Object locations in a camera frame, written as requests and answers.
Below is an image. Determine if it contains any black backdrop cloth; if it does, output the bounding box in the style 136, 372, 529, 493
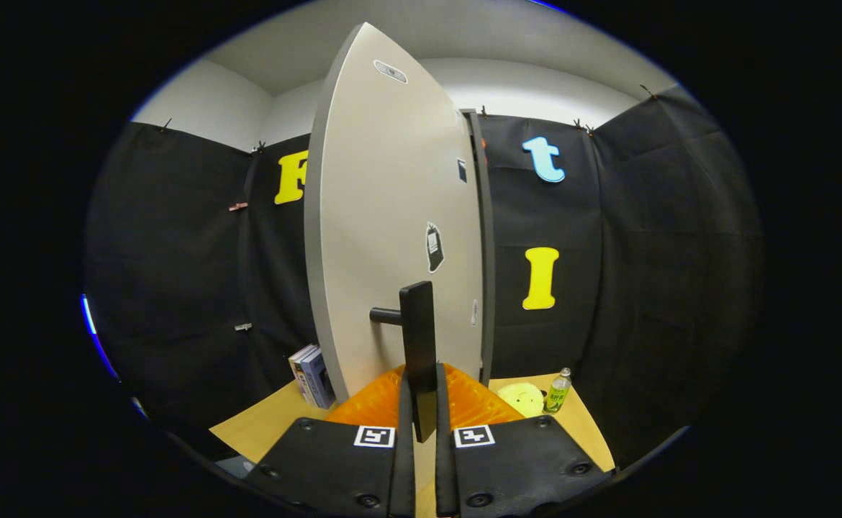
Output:
84, 86, 764, 468

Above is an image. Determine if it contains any blue cover book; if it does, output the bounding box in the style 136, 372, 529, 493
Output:
299, 349, 336, 409

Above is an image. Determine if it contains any green drink bottle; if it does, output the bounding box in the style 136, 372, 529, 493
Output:
543, 368, 573, 414

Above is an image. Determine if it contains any yellow plush toy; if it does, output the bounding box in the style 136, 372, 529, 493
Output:
497, 382, 546, 418

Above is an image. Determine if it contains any white spine book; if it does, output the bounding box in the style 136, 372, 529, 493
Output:
289, 344, 321, 407

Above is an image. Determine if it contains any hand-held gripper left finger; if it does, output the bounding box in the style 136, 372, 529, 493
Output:
245, 363, 416, 518

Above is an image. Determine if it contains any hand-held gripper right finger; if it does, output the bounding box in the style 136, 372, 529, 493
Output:
435, 362, 612, 518

